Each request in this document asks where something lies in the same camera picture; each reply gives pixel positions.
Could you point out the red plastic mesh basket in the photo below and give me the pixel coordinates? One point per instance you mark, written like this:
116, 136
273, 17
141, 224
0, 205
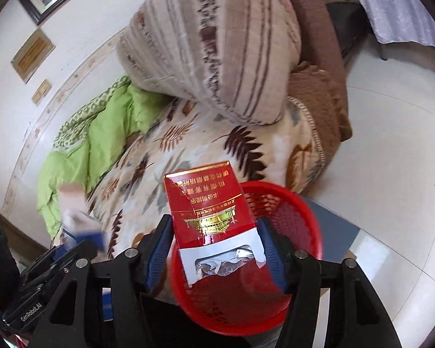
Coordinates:
247, 302

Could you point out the small gold wall plaque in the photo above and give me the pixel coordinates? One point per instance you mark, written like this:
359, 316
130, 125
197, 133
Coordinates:
41, 91

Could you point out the blue white small box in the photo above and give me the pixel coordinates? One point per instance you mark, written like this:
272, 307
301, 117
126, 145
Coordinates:
77, 223

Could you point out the leaf-patterned fleece blanket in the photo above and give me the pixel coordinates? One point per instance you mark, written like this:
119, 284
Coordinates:
130, 198

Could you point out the table with lilac cloth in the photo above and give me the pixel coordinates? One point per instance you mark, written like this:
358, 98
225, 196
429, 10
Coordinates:
399, 21

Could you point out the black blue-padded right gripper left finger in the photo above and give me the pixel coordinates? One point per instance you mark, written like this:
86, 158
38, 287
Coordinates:
100, 305

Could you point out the green quilt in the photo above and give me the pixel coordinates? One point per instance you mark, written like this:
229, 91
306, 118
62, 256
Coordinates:
92, 140

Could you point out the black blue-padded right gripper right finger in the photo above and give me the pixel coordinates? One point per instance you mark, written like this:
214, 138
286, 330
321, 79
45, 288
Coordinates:
356, 315

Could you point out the striped folded beige quilt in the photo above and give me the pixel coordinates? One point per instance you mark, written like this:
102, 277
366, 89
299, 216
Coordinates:
233, 56

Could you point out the brown fleece blanket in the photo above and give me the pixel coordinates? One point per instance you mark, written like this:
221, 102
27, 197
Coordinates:
319, 81

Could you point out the red cigarette pack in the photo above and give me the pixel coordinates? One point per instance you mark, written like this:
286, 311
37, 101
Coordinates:
214, 228

